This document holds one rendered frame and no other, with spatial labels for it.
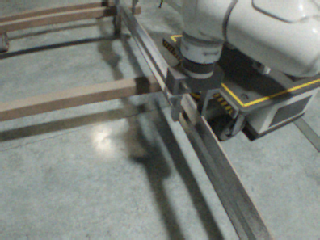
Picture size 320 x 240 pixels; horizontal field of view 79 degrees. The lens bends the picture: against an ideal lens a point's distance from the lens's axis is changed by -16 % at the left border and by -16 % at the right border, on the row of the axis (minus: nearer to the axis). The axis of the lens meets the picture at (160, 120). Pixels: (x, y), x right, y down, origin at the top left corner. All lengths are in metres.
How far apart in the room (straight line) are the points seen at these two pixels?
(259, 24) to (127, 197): 0.83
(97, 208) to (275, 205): 0.79
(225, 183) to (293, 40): 0.31
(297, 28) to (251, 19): 0.07
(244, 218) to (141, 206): 0.58
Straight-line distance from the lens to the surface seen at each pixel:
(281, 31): 0.35
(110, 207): 0.98
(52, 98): 0.98
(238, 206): 0.48
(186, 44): 0.47
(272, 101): 1.06
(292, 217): 1.15
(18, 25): 1.79
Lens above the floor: 0.90
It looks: 46 degrees down
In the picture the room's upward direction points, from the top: 5 degrees clockwise
